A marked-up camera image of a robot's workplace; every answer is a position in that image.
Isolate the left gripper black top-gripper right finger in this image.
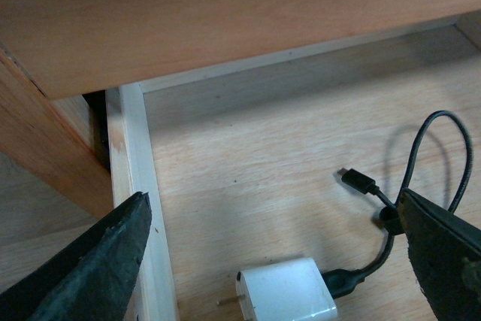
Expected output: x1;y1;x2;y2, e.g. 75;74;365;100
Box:
398;189;480;320

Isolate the wooden drawer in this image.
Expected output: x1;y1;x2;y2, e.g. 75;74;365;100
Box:
106;12;480;320

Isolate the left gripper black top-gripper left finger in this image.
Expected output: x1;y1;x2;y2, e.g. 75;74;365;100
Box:
1;192;152;320

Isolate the wooden nightstand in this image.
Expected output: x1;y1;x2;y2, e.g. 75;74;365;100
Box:
1;0;480;217

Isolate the black usb cable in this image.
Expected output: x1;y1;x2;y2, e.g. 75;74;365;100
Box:
323;110;473;300

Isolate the white charger adapter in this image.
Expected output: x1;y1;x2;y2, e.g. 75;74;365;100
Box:
216;257;338;321

